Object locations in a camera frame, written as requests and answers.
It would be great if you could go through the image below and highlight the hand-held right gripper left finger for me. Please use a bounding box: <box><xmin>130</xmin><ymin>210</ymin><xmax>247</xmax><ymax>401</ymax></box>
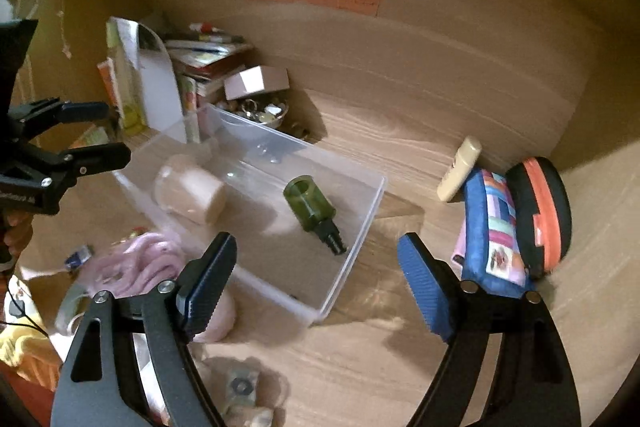
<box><xmin>50</xmin><ymin>232</ymin><xmax>238</xmax><ymax>427</ymax></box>

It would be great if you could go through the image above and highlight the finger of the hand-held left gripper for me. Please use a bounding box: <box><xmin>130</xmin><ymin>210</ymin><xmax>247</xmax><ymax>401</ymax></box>
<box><xmin>30</xmin><ymin>142</ymin><xmax>132</xmax><ymax>188</ymax></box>
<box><xmin>20</xmin><ymin>98</ymin><xmax>111</xmax><ymax>136</ymax></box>

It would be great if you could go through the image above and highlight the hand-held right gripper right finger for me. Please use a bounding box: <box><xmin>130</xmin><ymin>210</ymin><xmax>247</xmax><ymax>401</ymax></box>
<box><xmin>397</xmin><ymin>233</ymin><xmax>583</xmax><ymax>427</ymax></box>

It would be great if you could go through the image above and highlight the pink round jar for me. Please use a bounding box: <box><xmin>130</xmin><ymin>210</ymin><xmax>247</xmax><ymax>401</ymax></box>
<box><xmin>82</xmin><ymin>231</ymin><xmax>236</xmax><ymax>343</ymax></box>

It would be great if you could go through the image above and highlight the beige candle jar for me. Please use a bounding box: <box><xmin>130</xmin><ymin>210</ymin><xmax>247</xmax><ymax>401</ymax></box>
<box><xmin>153</xmin><ymin>153</ymin><xmax>227</xmax><ymax>226</ymax></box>

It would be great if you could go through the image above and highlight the small blue packet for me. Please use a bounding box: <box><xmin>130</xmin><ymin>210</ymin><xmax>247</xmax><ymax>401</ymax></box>
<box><xmin>64</xmin><ymin>244</ymin><xmax>96</xmax><ymax>269</ymax></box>

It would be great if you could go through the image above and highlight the green spray bottle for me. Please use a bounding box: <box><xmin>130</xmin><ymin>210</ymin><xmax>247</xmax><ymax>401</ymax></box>
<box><xmin>283</xmin><ymin>175</ymin><xmax>347</xmax><ymax>255</ymax></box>

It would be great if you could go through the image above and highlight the clear plastic storage bin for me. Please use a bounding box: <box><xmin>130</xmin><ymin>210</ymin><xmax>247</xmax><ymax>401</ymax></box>
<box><xmin>112</xmin><ymin>103</ymin><xmax>388</xmax><ymax>325</ymax></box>

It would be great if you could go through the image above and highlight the wooden desktop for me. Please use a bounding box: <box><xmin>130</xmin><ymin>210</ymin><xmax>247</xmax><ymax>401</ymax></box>
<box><xmin>15</xmin><ymin>87</ymin><xmax>640</xmax><ymax>427</ymax></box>

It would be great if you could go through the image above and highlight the person's left hand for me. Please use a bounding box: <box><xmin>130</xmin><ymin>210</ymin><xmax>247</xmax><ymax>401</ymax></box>
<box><xmin>0</xmin><ymin>211</ymin><xmax>34</xmax><ymax>269</ymax></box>

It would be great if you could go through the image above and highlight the orange packet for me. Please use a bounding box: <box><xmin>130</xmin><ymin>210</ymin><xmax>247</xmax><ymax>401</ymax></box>
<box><xmin>96</xmin><ymin>59</ymin><xmax>121</xmax><ymax>118</ymax></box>

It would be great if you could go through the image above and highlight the pink flat card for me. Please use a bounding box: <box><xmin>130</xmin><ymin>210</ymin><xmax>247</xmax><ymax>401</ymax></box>
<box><xmin>451</xmin><ymin>227</ymin><xmax>468</xmax><ymax>269</ymax></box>

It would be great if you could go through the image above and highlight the white paper sheet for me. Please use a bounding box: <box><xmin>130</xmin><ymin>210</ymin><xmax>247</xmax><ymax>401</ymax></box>
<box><xmin>107</xmin><ymin>17</ymin><xmax>188</xmax><ymax>142</ymax></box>

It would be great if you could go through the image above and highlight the blue patchwork pouch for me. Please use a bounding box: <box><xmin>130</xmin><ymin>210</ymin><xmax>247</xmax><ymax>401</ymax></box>
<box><xmin>451</xmin><ymin>167</ymin><xmax>531</xmax><ymax>300</ymax></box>

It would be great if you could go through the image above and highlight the fruit print box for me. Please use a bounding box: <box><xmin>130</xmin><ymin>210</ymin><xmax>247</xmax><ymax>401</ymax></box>
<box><xmin>177</xmin><ymin>74</ymin><xmax>202</xmax><ymax>142</ymax></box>

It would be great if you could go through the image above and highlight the cream tube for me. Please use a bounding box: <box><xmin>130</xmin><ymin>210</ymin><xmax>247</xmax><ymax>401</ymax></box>
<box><xmin>436</xmin><ymin>136</ymin><xmax>482</xmax><ymax>202</ymax></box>

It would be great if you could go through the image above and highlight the stack of small boxes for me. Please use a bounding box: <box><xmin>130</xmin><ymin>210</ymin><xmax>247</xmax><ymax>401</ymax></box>
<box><xmin>165</xmin><ymin>34</ymin><xmax>253</xmax><ymax>112</ymax></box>

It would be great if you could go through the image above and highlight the black orange zip case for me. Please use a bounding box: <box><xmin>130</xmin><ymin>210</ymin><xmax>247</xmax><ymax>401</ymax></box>
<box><xmin>506</xmin><ymin>157</ymin><xmax>572</xmax><ymax>280</ymax></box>

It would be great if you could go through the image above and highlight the yellow cloth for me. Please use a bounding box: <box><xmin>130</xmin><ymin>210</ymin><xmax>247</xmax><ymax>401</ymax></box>
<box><xmin>0</xmin><ymin>277</ymin><xmax>61</xmax><ymax>388</ymax></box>

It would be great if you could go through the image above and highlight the glass bowl of trinkets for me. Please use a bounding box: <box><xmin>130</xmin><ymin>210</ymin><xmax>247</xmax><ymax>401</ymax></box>
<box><xmin>235</xmin><ymin>97</ymin><xmax>290</xmax><ymax>130</ymax></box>

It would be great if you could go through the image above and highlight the small pale cardboard box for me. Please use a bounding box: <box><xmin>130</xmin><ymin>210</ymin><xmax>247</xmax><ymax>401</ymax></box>
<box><xmin>223</xmin><ymin>66</ymin><xmax>291</xmax><ymax>102</ymax></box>

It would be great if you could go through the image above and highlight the orange garment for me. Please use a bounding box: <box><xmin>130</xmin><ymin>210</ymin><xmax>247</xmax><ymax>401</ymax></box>
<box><xmin>0</xmin><ymin>357</ymin><xmax>63</xmax><ymax>427</ymax></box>

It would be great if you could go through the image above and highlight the small packet with ring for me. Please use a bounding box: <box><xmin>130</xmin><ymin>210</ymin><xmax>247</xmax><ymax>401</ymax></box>
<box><xmin>220</xmin><ymin>357</ymin><xmax>276</xmax><ymax>427</ymax></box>

